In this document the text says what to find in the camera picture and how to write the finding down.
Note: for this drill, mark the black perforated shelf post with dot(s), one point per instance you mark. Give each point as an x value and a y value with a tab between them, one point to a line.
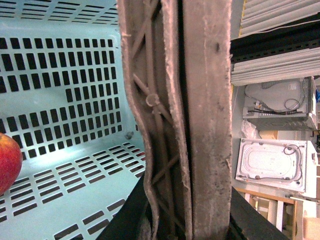
276	42

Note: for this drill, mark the white washing machine lower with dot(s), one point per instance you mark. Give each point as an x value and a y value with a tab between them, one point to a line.
284	164

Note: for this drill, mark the red yellow apple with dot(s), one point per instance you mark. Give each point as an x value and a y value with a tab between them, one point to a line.
11	160

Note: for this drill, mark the light blue plastic basket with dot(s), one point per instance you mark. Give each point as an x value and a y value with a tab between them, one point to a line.
62	99

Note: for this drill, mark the purple basket handle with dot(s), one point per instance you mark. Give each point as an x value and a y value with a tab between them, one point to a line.
151	70
207	42

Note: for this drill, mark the white washing machine upper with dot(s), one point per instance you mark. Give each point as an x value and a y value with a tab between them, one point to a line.
284	105

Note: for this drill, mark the white washing machine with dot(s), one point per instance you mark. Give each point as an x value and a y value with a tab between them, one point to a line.
284	164
284	105

